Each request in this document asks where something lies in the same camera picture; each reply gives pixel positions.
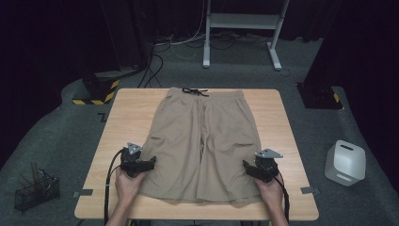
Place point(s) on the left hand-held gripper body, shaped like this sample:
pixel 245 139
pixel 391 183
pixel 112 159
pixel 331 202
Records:
pixel 131 161

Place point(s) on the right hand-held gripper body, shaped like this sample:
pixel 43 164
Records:
pixel 266 166

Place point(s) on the beige shorts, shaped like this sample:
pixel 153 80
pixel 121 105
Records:
pixel 200 141

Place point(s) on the person's left hand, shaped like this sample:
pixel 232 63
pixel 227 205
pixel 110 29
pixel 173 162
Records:
pixel 127 186

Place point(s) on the person's right hand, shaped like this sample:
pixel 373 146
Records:
pixel 271 193

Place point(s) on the grey tape mark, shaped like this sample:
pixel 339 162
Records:
pixel 309 190
pixel 84 192

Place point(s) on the black floor tape mark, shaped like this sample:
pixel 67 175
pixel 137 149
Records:
pixel 102 117

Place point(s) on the white cube-shaped device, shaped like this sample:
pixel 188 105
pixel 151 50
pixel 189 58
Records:
pixel 345 163

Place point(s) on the black base with hazard stripes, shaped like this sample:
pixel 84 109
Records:
pixel 100 89

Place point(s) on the black stand base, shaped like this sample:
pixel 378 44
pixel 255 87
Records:
pixel 318 97

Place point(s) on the white metal stand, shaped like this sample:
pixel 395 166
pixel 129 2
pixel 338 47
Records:
pixel 243 21

